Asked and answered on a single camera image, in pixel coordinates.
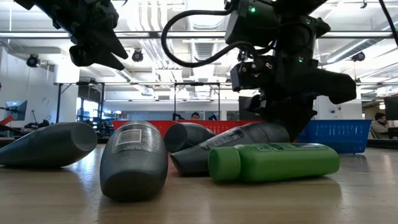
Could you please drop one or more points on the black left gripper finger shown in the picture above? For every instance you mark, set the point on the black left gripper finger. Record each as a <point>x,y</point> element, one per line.
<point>87,56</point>
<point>109,43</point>

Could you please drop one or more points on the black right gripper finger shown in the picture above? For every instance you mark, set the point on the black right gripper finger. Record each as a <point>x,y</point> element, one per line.
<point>297,121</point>
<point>264,109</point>

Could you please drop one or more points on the dark grey toiletry bottle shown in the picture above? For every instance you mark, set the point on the dark grey toiletry bottle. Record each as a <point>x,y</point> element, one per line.
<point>133,168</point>
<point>46,146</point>
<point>192,135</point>
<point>248,137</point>

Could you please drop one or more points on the green toiletry bottle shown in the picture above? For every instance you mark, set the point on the green toiletry bottle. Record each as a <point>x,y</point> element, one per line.
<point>280,161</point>

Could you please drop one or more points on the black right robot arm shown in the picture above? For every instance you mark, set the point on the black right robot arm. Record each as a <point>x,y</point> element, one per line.
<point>298,6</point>

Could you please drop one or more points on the black background robot arm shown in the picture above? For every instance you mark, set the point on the black background robot arm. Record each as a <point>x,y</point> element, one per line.
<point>178,117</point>
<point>213,117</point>

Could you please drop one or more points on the white cabinet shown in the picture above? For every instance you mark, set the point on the white cabinet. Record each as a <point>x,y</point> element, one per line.
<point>326,112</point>

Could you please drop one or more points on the black ceiling spotlight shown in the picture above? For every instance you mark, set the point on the black ceiling spotlight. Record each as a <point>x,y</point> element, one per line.
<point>33,60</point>
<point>242,56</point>
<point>137,56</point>
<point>359,56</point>

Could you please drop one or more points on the blue plastic basket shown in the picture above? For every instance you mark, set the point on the blue plastic basket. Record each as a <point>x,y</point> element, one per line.
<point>339,133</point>

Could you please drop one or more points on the person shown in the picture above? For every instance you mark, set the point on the person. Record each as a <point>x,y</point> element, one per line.
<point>195,116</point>
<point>379,126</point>

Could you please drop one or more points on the grey-screen computer monitor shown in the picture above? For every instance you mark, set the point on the grey-screen computer monitor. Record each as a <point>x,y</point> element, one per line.
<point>17,109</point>

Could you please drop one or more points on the red plastic basket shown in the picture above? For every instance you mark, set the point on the red plastic basket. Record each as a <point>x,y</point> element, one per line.
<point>143,125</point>

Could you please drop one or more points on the red flat object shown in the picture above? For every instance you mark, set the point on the red flat object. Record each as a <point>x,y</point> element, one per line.
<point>6,120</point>

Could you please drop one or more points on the black overhead frame bar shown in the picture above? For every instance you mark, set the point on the black overhead frame bar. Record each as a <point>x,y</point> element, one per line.
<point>152,34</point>

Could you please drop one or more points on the black background metal frame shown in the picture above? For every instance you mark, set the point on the black background metal frame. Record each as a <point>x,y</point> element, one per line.
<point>58,102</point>

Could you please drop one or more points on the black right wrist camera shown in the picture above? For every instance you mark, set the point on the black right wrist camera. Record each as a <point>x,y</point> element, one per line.
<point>252,25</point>

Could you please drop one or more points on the silver ventilation duct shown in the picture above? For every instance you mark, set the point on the silver ventilation duct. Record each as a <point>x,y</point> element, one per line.
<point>205,25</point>

